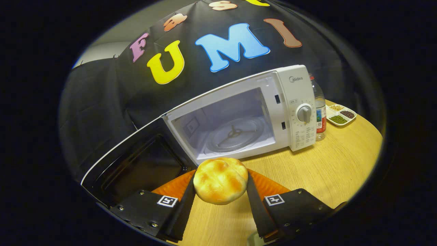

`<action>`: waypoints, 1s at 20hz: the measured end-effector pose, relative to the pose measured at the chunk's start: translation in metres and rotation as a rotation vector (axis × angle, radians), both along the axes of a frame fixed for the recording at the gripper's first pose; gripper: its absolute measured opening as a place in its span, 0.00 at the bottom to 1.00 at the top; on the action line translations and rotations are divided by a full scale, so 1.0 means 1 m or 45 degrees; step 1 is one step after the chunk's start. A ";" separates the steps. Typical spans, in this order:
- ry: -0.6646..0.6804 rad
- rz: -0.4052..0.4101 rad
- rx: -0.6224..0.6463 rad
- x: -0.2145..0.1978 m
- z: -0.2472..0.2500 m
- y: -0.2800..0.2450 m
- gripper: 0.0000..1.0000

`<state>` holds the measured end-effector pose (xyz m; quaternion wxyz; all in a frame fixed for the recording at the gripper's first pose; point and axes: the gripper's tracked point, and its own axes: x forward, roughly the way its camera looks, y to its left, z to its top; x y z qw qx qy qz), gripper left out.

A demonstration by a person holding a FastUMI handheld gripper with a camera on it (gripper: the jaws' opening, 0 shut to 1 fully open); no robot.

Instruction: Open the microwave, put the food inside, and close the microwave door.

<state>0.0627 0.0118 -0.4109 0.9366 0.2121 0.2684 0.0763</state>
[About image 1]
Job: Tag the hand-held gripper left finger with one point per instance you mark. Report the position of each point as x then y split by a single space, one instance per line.
181 212

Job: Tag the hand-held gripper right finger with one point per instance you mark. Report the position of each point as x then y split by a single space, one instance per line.
259 212

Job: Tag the golden bread bun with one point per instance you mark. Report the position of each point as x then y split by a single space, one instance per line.
220 181

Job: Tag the white microwave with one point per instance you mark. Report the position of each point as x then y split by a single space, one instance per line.
293 89

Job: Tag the glass turntable plate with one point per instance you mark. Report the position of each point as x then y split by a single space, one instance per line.
235 135

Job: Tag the clear plastic water bottle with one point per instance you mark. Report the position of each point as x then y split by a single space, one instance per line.
321 116

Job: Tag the white divided dish with beans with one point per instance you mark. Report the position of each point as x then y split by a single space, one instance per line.
341 114

